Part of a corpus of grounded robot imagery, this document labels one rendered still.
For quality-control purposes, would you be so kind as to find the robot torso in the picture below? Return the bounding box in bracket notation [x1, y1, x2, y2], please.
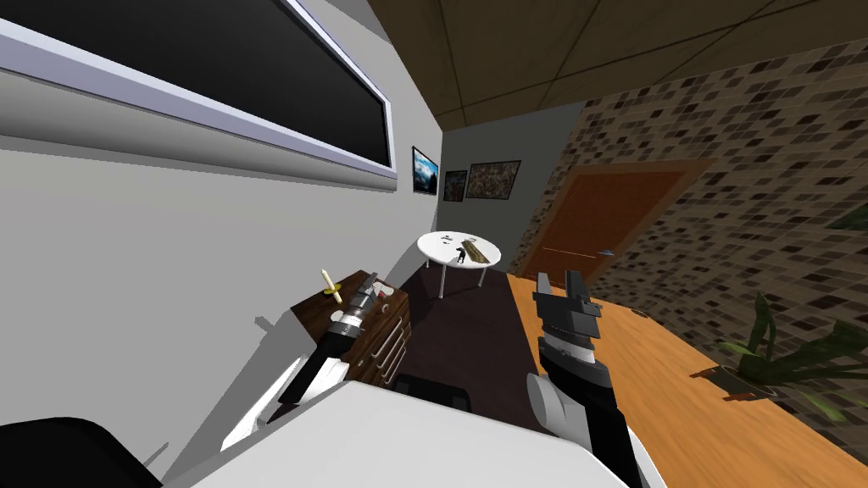
[162, 372, 633, 488]

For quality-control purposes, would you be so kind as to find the dark brown wooden dresser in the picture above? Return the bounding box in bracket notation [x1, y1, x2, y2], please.
[291, 270, 413, 389]

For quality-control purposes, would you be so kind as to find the brown door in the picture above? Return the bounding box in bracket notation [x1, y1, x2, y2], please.
[520, 168, 687, 287]

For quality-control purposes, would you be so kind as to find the small dark framed picture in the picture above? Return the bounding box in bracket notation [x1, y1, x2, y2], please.
[442, 169, 470, 204]

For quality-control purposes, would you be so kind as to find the white round table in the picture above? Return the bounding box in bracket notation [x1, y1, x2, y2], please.
[416, 230, 504, 300]

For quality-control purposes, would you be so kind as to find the blue framed picture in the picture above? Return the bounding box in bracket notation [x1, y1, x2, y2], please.
[411, 145, 441, 197]

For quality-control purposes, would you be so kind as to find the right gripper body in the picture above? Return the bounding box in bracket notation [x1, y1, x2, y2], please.
[531, 291, 604, 339]

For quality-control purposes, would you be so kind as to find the pale candle in yellow holder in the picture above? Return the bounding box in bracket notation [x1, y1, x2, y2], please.
[320, 268, 346, 306]

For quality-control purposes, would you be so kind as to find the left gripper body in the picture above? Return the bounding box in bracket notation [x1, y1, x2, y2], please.
[348, 272, 382, 317]

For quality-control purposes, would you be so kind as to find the dark window with pale frame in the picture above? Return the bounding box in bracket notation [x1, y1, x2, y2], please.
[0, 0, 398, 180]

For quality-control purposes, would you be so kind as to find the green potted plant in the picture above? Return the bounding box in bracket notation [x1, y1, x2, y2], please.
[690, 291, 868, 424]

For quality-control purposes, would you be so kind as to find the wide brownish framed picture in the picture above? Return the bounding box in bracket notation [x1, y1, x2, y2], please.
[465, 159, 523, 202]

